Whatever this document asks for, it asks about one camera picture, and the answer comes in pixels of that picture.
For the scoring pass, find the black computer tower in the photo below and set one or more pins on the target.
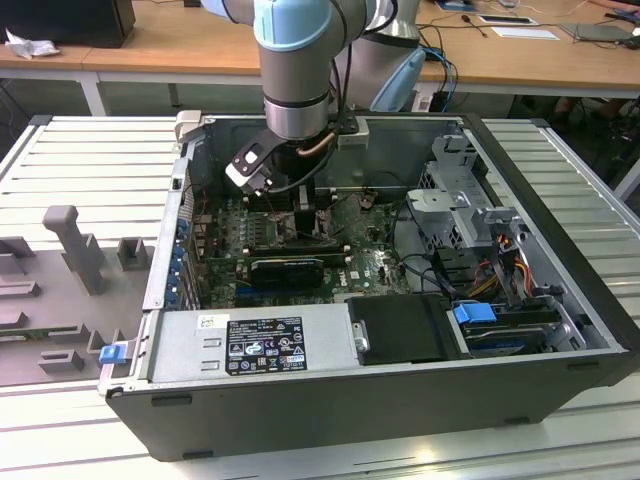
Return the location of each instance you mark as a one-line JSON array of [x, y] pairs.
[[65, 22]]

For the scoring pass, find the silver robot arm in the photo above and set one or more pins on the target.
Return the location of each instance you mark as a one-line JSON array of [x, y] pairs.
[[295, 75]]

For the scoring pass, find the black and silver PC case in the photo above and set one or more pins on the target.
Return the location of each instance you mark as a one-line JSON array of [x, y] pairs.
[[350, 410]]

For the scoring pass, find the round coin battery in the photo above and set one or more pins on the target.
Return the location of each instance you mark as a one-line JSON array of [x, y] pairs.
[[368, 200]]

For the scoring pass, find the crumpled white paper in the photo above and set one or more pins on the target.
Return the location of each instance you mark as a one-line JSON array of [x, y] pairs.
[[30, 46]]

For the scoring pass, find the grey parts rack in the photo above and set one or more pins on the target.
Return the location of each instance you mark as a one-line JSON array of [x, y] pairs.
[[50, 280]]

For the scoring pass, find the black graphics card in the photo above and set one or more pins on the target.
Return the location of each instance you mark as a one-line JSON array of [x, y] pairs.
[[287, 274]]

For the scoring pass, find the black RAM slot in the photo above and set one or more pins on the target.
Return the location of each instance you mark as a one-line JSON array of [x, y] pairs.
[[285, 207], [325, 198], [330, 255], [280, 245]]

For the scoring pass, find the pale blue teach pendant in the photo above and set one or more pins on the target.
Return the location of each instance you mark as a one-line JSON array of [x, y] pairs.
[[400, 80]]

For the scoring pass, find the green RAM stick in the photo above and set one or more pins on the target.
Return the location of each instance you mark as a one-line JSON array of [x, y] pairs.
[[20, 336]]

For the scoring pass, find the silver power supply unit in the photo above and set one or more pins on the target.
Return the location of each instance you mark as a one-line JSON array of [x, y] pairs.
[[190, 360]]

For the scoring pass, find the white framed tablet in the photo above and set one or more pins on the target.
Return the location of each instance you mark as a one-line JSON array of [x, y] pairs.
[[507, 20]]

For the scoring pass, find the blue plastic latch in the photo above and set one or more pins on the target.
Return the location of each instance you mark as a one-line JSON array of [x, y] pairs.
[[112, 355]]

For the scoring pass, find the RAM slot with white clips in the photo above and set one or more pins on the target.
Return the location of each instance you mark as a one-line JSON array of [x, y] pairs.
[[285, 203], [325, 194], [335, 261], [295, 249]]

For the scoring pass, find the hard disk in blue carrier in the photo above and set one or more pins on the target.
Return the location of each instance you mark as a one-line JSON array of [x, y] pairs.
[[472, 315]]

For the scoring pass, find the blue folder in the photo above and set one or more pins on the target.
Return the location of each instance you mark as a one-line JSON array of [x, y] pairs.
[[457, 5]]

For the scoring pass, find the silver metal drive cage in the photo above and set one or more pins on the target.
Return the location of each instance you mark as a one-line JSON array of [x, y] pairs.
[[435, 200]]

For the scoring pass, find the black plastic shroud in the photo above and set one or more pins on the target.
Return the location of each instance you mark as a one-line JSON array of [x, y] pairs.
[[400, 330]]

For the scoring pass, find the green motherboard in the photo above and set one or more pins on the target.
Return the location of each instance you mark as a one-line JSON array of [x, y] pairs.
[[370, 260]]

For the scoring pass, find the wooden desk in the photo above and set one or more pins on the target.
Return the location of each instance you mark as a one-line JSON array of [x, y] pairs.
[[175, 55]]

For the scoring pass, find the grey laptop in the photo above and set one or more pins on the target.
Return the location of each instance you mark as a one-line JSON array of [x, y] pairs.
[[595, 32]]

